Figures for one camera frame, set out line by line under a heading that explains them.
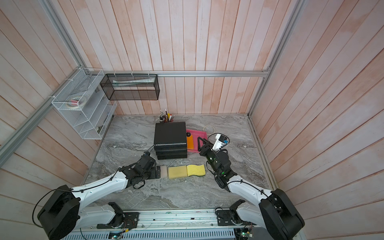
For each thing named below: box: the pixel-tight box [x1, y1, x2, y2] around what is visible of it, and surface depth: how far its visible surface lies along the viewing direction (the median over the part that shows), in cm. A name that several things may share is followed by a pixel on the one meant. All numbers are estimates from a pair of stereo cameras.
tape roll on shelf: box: [67, 96, 82, 109], surface depth 75 cm
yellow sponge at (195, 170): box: [186, 164, 206, 177], surface depth 90 cm
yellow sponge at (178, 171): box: [168, 165, 188, 179], surface depth 91 cm
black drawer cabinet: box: [154, 121, 188, 160], surface depth 89 cm
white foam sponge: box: [160, 165, 168, 178], surface depth 90 cm
